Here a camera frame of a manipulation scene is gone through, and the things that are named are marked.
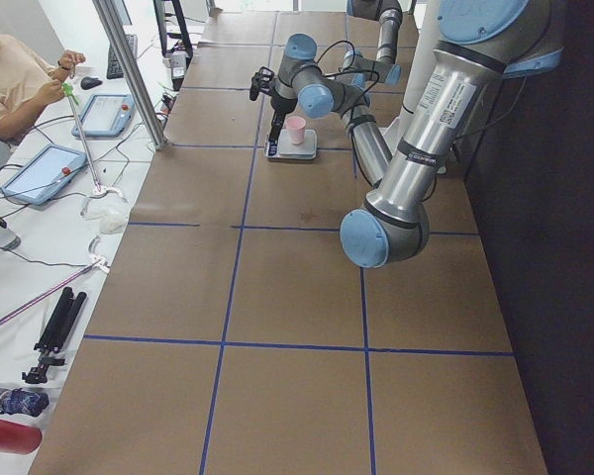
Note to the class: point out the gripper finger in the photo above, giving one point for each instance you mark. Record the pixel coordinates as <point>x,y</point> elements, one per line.
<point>276,128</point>

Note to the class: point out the red fire extinguisher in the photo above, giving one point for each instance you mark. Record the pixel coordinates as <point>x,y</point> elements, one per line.
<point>19,439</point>

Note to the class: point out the blue folded umbrella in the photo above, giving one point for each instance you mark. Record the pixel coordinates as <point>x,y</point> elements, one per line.
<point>21,402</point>

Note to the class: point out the aluminium frame post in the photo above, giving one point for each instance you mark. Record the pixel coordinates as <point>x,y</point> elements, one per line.
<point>113,28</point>

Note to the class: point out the seated person beige shirt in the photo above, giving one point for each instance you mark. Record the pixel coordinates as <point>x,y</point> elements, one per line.
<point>28,84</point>

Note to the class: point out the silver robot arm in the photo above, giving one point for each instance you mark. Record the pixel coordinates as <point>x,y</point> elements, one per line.
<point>463,47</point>
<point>371,58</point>

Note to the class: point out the lower blue teach pendant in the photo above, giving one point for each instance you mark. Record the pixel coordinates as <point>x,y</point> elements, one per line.
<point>44,175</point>

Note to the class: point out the pink plastic cup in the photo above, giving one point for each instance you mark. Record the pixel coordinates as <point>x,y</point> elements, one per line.
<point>295,127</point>

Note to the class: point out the long metal rod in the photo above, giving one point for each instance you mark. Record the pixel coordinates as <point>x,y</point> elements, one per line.
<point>68,92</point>

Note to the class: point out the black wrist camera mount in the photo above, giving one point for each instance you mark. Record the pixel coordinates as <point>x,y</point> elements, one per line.
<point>262,82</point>

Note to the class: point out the black folded tripod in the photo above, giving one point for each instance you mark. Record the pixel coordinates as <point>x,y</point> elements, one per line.
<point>55,335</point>

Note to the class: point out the silver digital kitchen scale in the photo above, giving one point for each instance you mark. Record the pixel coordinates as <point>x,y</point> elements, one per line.
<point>285,149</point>

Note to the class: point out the black computer mouse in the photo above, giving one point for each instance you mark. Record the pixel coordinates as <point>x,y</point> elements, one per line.
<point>88,82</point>

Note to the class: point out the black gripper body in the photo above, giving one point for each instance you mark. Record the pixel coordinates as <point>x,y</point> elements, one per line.
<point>277,104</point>

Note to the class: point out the blue teach pendant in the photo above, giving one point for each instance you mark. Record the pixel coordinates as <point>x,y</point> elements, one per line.
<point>44,175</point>
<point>105,116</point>

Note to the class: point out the upper blue teach pendant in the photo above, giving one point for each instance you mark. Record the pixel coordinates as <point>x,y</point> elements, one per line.
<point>105,116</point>

